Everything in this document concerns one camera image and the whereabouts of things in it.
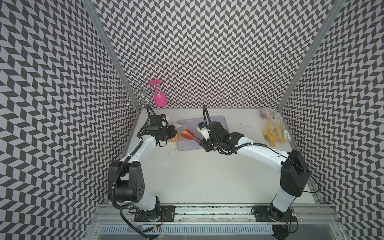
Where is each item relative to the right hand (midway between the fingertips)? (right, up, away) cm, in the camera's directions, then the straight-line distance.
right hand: (203, 143), depth 83 cm
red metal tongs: (-8, +3, +6) cm, 10 cm away
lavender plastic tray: (-11, -2, +8) cm, 14 cm away
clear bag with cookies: (-15, +2, +8) cm, 17 cm away
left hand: (-15, +6, +6) cm, 17 cm away
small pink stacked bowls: (+46, +20, +25) cm, 56 cm away
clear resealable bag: (+49, +5, +6) cm, 50 cm away
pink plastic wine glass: (-28, +27, +15) cm, 42 cm away
